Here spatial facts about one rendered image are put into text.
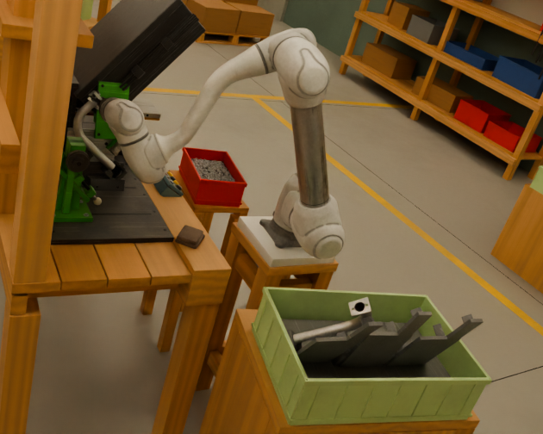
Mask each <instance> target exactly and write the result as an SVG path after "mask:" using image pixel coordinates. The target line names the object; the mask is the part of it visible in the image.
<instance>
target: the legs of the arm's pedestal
mask: <svg viewBox="0 0 543 434"><path fill-rule="evenodd" d="M225 259H226V261H227V262H228V264H229V266H230V267H231V269H232V270H231V273H230V277H229V279H228V285H227V288H226V291H225V295H224V297H223V301H222V303H221V304H220V306H219V308H218V312H217V315H216V318H215V323H214V326H213V330H212V332H211V336H210V339H209V344H208V348H207V350H206V354H205V357H204V360H203V365H202V368H201V371H200V375H199V377H198V381H197V386H196V389H195V390H196V391H200V390H205V389H209V388H210V384H211V382H212V379H213V375H214V376H215V377H216V374H217V371H218V369H219V365H220V362H221V359H222V354H223V351H224V348H225V345H226V342H227V340H224V338H225V335H226V332H227V329H228V324H229V321H230V318H231V315H232V312H233V309H234V304H235V301H236V298H237V295H238V292H239V289H240V284H241V281H242V279H243V280H244V281H245V283H246V284H247V286H248V287H249V288H250V289H251V293H250V295H249V299H248V302H247V306H246V309H259V305H260V302H261V300H262V296H263V292H262V289H263V287H275V288H308V289H325V290H327V289H328V285H329V283H330V281H331V278H332V275H333V272H322V273H312V274H301V275H294V277H295V278H294V279H290V276H269V277H266V276H265V274H264V273H263V272H262V270H261V269H260V268H259V267H257V265H256V263H255V262H254V261H253V259H252V258H251V256H250V255H249V254H248V253H247V251H246V250H245V248H244V247H243V246H242V245H241V243H240V242H239V240H238V239H237V238H236V237H235V236H234V235H233V233H231V236H230V240H229V242H228V248H227V251H226V255H225Z"/></svg>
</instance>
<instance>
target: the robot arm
mask: <svg viewBox="0 0 543 434"><path fill-rule="evenodd" d="M275 71H276V72H277V73H278V79H279V82H280V84H281V88H282V91H283V94H284V100H285V101H286V102H287V103H288V104H289V105H290V114H291V122H292V130H293V138H294V146H295V154H296V169H297V172H295V173H294V174H293V175H292V176H291V177H290V178H289V179H288V180H287V181H286V183H285V185H284V187H283V189H282V191H281V194H280V196H279V198H278V203H277V206H276V209H275V211H273V214H272V215H273V218H272V220H266V219H261V220H260V222H259V224H260V225H261V226H262V227H263V228H264V229H265V230H266V231H267V232H268V234H269V235H270V237H271V238H272V240H273V241H274V243H275V246H276V247H277V248H285V247H302V248H303V249H304V250H305V251H306V252H307V253H308V254H309V255H310V256H312V257H315V258H318V259H329V258H331V257H334V256H336V255H337V254H338V253H339V252H340V251H341V249H342V248H343V245H344V241H345V232H344V229H343V227H342V223H341V219H340V213H339V209H338V204H337V201H336V200H335V198H334V197H333V196H331V195H330V194H329V190H328V168H327V158H326V147H325V135H324V124H323V113H322V101H323V100H324V98H325V96H326V91H327V87H328V84H329V81H330V69H329V65H328V62H327V60H326V59H325V57H324V56H323V55H322V53H321V52H320V51H319V50H318V48H317V47H316V39H315V36H314V34H313V33H312V32H311V31H310V30H308V29H306V28H293V29H288V30H285V31H283V32H280V33H278V34H274V35H272V36H270V37H268V38H265V39H264V40H262V41H261V42H259V43H257V44H255V45H253V46H251V47H249V48H248V49H247V50H246V51H244V52H243V53H241V54H239V55H237V56H236V57H234V58H233V59H230V60H229V61H228V62H226V63H225V64H223V65H222V66H220V67H219V68H218V69H217V70H216V71H215V72H214V73H213V74H212V75H211V76H210V77H209V79H208V80H207V82H206V83H205V85H204V86H203V88H202V89H201V91H200V93H199V95H198V97H197V99H196V100H195V102H194V103H193V105H192V107H191V109H190V111H189V113H188V114H187V116H186V117H185V119H184V122H183V123H182V125H181V126H180V128H179V129H178V130H177V131H176V132H175V133H172V134H170V135H166V136H162V135H158V134H156V133H155V134H149V132H148V130H147V126H146V123H145V118H144V115H143V112H142V111H141V109H140V107H139V106H138V105H136V104H135V103H134V102H131V101H129V100H127V99H121V98H120V99H119V98H117V97H111V98H104V97H100V95H101V94H100V92H99V91H98V90H97V91H95V90H93V91H92V92H91V93H90V94H89V95H88V96H89V97H88V98H87V99H88V100H89V101H91V102H95V103H96V104H97V106H96V107H95V109H98V110H99V113H100V115H101V116H102V118H103V120H104V121H106V122H107V123H108V124H109V128H110V130H111V131H112V133H113V134H114V135H115V137H116V139H117V141H118V143H119V145H120V147H121V149H122V154H123V156H124V158H125V160H126V162H127V163H128V166H129V168H130V169H131V171H132V172H133V173H134V174H135V175H136V177H137V178H138V179H139V180H141V181H142V182H143V183H147V184H153V183H158V182H159V181H161V180H162V179H163V177H164V176H165V172H166V167H165V165H166V164H167V163H169V160H170V158H171V156H172V154H174V153H175V152H177V151H179V150H180V149H181V148H183V147H184V146H186V145H187V144H188V143H189V142H190V141H191V139H192V138H193V137H194V135H195V134H196V133H197V131H198V129H199V127H200V126H201V125H202V124H203V122H204V120H205V118H206V117H207V115H208V114H209V111H210V110H211V109H212V108H213V106H214V105H215V102H216V101H217V99H218V98H219V96H220V95H221V93H222V92H223V91H224V90H225V89H226V88H227V87H228V86H229V85H230V84H232V83H234V82H236V81H239V80H242V79H246V78H253V77H257V76H262V75H265V74H268V73H271V72H275Z"/></svg>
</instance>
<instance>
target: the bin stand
mask: <svg viewBox="0 0 543 434"><path fill-rule="evenodd" d="M169 171H170V172H171V173H172V174H173V176H174V177H175V178H176V181H177V182H178V185H180V186H181V187H182V189H181V190H182V192H183V193H184V194H183V197H184V199H185V200H186V201H187V203H188V204H189V206H190V208H191V209H192V211H193V212H194V214H195V215H196V217H197V218H198V219H199V221H200V222H201V224H202V225H203V227H204V229H205V230H206V232H207V233H208V234H209V229H210V226H211V222H212V219H213V215H214V213H233V214H230V217H229V220H228V226H227V229H226V232H225V236H224V239H223V242H222V248H221V254H222V255H223V256H224V257H225V255H226V251H227V248H228V242H229V240H230V236H231V233H232V232H231V226H232V224H233V222H238V220H239V218H240V216H247V214H248V211H249V207H248V206H247V205H246V203H244V202H243V200H242V199H241V203H242V204H241V205H240V206H239V207H238V208H237V207H223V206H211V205H198V204H194V202H193V200H192V198H191V196H190V193H189V191H188V189H187V188H186V185H185V183H184V180H183V178H182V177H181V175H180V173H179V170H169ZM156 294H157V290H148V291H144V294H143V297H142V302H141V306H140V310H141V312H142V314H143V315H147V314H152V313H153V306H154V302H155V298H156ZM183 309H184V303H183V301H182V300H181V298H180V296H179V294H178V291H177V290H176V289H171V290H170V294H169V298H168V302H167V305H166V309H165V315H164V319H163V323H162V326H161V330H160V334H159V341H158V344H157V347H158V349H159V352H167V351H170V348H171V345H172V339H173V335H174V332H175V328H176V324H177V321H178V315H179V312H183Z"/></svg>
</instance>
